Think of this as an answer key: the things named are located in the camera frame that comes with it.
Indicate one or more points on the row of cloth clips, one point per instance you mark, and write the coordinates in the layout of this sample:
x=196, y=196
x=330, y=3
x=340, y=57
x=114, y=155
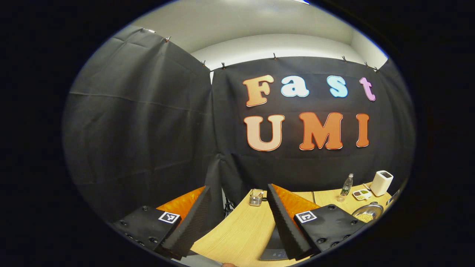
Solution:
x=274, y=56

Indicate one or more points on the small clear glass container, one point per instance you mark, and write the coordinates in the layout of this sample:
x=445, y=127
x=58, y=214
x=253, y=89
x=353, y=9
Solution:
x=256, y=197

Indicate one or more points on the black tripod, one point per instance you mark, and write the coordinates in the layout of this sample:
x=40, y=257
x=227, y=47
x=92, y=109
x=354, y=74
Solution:
x=227, y=205

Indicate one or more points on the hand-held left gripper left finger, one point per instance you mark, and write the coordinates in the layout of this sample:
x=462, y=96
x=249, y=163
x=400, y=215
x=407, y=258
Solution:
x=193, y=222

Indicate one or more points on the clear plastic water bottle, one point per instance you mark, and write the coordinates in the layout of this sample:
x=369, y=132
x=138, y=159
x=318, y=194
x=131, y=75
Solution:
x=347, y=187

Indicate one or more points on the white divided bean dish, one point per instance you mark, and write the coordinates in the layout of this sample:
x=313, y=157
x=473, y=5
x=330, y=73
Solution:
x=362, y=194

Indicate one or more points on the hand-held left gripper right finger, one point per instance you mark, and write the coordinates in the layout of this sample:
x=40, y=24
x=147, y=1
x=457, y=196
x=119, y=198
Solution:
x=284, y=218

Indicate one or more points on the black induction cooktop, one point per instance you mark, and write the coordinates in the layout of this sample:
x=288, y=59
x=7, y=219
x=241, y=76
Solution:
x=274, y=248

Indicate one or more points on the steel pot with soybeans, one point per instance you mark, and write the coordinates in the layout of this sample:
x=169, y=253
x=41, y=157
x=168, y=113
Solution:
x=365, y=215

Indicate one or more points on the white toaster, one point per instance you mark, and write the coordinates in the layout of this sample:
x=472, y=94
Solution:
x=381, y=183

